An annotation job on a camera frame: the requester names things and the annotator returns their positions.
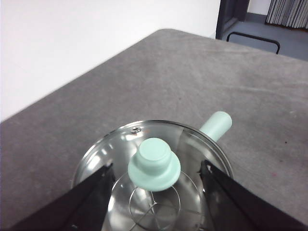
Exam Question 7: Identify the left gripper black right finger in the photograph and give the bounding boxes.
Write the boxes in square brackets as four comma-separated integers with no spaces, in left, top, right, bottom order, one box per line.
[198,160,308,231]

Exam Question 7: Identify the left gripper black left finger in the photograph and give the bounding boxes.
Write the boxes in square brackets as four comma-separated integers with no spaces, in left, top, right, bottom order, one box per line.
[9,163,116,231]

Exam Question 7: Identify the glass lid with green knob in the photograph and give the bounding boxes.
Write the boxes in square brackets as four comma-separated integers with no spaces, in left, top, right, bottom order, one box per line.
[71,119,234,231]

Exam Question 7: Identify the grey vertical blinds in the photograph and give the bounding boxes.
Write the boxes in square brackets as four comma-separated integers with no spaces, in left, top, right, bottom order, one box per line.
[265,0,308,30]

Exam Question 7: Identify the mint green pot with handle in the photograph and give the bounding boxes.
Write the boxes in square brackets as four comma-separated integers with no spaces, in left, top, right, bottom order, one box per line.
[71,111,233,231]

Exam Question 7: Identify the black metal tube frame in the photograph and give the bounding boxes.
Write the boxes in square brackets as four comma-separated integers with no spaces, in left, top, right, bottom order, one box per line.
[226,31,281,55]

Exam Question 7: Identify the dark grey door frame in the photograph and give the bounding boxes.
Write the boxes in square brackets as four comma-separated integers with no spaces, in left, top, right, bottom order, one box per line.
[215,0,251,40]

